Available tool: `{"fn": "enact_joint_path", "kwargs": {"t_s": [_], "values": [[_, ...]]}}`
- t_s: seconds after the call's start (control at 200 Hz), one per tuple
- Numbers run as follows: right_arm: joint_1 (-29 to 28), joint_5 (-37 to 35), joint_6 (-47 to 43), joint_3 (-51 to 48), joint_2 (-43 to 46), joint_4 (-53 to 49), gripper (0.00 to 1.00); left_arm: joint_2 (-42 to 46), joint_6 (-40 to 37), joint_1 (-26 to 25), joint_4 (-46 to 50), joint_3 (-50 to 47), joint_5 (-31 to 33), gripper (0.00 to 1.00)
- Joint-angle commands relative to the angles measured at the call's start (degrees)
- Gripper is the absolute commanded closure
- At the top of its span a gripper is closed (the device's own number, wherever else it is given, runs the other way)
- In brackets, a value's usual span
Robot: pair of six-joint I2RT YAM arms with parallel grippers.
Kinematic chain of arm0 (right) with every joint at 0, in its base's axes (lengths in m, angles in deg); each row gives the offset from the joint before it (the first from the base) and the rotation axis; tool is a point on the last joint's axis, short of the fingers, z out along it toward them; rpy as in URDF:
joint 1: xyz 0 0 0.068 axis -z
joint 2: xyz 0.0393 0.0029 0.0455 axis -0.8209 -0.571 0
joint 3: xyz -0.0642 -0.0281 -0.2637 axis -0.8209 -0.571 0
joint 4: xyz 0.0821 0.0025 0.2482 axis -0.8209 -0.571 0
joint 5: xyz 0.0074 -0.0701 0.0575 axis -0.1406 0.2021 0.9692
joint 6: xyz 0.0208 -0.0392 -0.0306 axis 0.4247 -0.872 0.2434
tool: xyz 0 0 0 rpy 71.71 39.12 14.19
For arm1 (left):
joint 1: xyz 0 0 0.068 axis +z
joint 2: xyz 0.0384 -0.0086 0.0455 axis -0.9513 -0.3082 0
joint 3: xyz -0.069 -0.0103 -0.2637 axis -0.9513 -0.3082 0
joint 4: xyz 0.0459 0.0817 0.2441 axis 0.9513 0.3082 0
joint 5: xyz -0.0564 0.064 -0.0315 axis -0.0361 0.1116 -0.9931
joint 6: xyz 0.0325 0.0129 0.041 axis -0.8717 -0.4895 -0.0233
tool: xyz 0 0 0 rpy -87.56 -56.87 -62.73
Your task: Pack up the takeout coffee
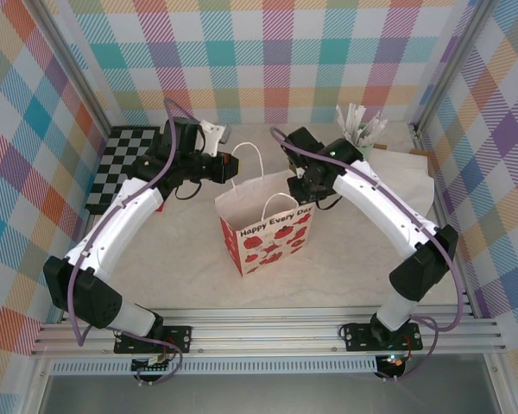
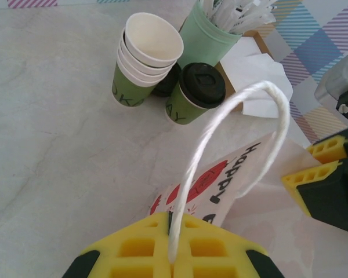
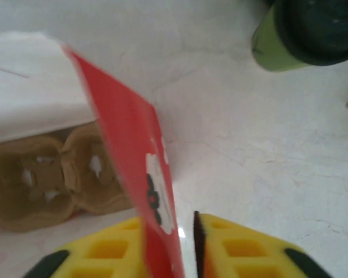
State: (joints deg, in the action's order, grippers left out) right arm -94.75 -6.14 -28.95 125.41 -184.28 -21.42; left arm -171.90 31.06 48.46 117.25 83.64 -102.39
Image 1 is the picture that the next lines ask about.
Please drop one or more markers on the black circuit board with lights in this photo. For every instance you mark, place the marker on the black circuit board with lights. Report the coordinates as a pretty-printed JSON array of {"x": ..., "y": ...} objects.
[{"x": 395, "y": 361}]

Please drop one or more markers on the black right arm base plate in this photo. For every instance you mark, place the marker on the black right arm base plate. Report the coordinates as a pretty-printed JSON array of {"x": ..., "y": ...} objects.
[{"x": 358, "y": 336}]

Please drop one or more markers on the green circuit board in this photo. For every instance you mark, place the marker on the green circuit board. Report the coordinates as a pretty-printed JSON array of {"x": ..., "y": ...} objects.
[{"x": 155, "y": 361}]

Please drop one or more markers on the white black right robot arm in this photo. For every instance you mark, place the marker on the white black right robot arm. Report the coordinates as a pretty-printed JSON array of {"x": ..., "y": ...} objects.
[{"x": 384, "y": 205}]

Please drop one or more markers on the white red paper gift bag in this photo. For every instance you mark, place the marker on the white red paper gift bag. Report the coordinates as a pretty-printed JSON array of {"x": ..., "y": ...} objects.
[{"x": 267, "y": 246}]

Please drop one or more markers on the red wooden block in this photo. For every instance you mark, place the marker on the red wooden block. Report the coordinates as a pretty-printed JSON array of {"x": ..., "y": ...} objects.
[{"x": 159, "y": 207}]

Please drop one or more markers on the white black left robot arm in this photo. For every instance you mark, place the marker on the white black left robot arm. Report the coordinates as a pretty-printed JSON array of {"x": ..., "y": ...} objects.
[{"x": 125, "y": 215}]

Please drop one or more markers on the stack of white napkins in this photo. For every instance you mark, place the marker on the stack of white napkins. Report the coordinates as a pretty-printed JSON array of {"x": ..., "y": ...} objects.
[{"x": 408, "y": 172}]

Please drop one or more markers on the aluminium rail frame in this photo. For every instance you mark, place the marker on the aluminium rail frame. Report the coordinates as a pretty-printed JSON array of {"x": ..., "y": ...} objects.
[{"x": 263, "y": 334}]

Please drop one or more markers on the black grey chessboard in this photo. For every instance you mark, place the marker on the black grey chessboard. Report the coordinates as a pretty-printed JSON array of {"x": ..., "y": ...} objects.
[{"x": 116, "y": 151}]

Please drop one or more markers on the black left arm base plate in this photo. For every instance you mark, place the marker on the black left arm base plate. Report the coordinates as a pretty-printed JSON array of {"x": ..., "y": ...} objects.
[{"x": 179, "y": 338}]

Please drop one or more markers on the aluminium corner post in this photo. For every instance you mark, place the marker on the aluminium corner post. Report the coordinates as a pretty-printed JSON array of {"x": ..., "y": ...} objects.
[
  {"x": 451, "y": 64},
  {"x": 73, "y": 64}
]

